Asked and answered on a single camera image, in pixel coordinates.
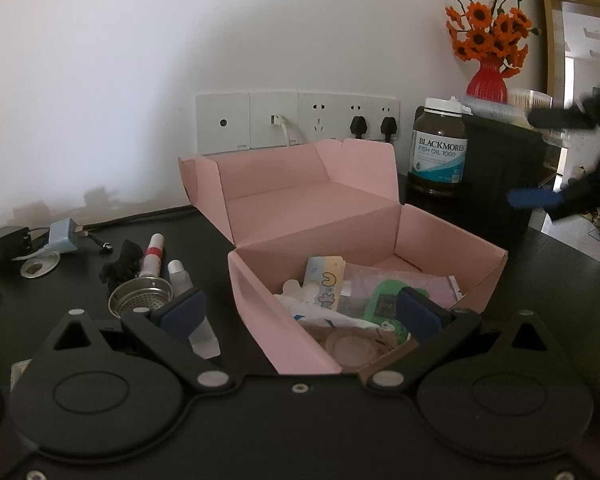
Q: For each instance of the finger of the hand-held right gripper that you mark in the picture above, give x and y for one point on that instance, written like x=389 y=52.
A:
x=535 y=199
x=565 y=119

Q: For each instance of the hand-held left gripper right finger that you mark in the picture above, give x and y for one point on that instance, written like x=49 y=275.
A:
x=420 y=317

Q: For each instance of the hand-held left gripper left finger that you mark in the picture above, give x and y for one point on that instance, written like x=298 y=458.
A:
x=182 y=312

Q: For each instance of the clear tube white cap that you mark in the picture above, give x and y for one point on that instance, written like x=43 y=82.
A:
x=185 y=285

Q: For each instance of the green items plastic bag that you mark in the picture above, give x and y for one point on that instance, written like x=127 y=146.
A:
x=385 y=305

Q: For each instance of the metal tea strainer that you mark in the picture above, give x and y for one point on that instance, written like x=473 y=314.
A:
x=140 y=297

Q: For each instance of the red striped white tube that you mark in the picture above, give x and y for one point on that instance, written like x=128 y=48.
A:
x=152 y=255

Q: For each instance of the clear round lid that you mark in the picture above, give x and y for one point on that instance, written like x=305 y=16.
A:
x=352 y=347

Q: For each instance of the black hair scrunchie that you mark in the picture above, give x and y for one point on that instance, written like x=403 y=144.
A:
x=122 y=265

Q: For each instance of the white plastic pouch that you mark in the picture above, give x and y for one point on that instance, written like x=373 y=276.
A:
x=320 y=317

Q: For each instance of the pink cardboard box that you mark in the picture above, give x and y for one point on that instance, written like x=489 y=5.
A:
x=305 y=210

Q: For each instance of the white sachet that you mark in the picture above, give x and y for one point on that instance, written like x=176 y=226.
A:
x=19 y=375

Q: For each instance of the black desktop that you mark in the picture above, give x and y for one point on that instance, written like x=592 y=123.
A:
x=55 y=295

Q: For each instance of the clear cotton swab box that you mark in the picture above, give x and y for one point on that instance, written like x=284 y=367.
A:
x=530 y=100

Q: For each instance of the black glossy cabinet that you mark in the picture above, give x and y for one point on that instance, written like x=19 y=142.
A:
x=500 y=175

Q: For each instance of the red vase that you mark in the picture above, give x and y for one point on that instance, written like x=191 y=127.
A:
x=487 y=85

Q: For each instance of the white crumpled tissue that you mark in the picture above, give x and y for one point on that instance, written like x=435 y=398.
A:
x=460 y=105

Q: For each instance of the brown supplement bottle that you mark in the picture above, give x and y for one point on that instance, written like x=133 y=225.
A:
x=437 y=155

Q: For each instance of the orange artificial flowers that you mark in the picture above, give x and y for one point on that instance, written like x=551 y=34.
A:
x=490 y=30

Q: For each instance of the blue USB charger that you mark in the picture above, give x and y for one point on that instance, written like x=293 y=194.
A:
x=65 y=236

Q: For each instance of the white round disc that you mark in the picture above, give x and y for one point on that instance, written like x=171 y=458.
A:
x=40 y=265

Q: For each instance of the black power plug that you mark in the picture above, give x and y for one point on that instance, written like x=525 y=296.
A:
x=358 y=126
x=389 y=127

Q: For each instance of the black power adapter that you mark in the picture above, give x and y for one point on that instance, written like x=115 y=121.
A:
x=7 y=244

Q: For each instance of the wooden frame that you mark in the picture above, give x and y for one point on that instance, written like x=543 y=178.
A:
x=555 y=10

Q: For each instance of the white wall socket panel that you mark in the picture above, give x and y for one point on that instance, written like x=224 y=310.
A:
x=230 y=120

